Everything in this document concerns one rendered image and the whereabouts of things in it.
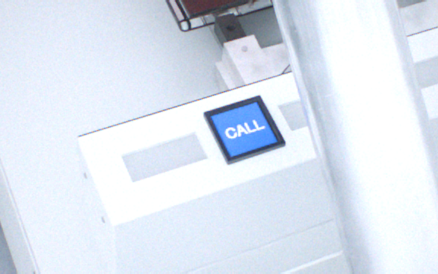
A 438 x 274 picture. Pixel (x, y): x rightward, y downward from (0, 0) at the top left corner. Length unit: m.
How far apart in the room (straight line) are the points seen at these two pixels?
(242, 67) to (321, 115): 0.29
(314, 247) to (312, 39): 0.39
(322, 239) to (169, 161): 0.24
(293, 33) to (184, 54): 0.41
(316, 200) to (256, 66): 0.15
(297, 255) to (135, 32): 0.31
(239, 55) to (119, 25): 0.19
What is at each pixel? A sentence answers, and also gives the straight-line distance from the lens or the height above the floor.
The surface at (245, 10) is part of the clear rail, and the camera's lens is 1.00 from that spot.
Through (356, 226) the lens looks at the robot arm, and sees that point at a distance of 0.67.
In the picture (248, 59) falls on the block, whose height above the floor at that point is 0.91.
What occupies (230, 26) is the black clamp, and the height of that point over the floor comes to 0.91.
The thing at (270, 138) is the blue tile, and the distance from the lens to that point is 0.82.
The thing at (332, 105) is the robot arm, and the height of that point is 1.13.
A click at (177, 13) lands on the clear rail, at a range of 0.99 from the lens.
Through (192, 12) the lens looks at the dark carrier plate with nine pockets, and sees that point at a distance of 0.99.
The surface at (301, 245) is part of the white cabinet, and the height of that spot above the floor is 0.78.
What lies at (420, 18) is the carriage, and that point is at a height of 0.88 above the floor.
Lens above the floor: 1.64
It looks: 56 degrees down
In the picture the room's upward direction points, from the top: 6 degrees clockwise
